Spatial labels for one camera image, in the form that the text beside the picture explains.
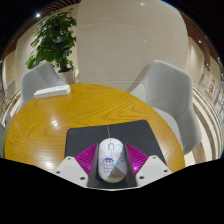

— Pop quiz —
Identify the dark grey mouse pad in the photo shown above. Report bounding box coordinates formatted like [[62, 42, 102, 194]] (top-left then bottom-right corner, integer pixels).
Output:
[[63, 119, 167, 168]]

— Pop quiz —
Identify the green potted plant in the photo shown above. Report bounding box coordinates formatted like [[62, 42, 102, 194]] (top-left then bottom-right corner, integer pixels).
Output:
[[25, 9, 78, 84]]

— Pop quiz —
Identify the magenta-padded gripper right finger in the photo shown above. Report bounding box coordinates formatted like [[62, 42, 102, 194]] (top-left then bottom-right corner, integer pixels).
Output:
[[123, 142, 173, 188]]

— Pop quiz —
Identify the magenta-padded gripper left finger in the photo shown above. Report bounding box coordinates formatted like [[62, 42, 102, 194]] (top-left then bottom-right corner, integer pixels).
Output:
[[53, 142, 101, 188]]

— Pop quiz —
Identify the white cartoon-print computer mouse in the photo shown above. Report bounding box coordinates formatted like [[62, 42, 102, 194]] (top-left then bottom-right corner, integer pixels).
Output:
[[97, 137, 128, 184]]

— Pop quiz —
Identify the small white chair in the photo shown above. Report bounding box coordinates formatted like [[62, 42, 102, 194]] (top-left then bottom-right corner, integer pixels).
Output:
[[4, 79, 16, 102]]

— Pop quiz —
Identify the white power strip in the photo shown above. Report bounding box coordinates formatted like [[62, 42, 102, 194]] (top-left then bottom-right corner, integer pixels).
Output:
[[33, 83, 72, 100]]

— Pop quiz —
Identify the grey upholstered armchair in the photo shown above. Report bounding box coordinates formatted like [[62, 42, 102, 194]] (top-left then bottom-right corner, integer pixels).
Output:
[[19, 61, 68, 108], [129, 59, 203, 156]]

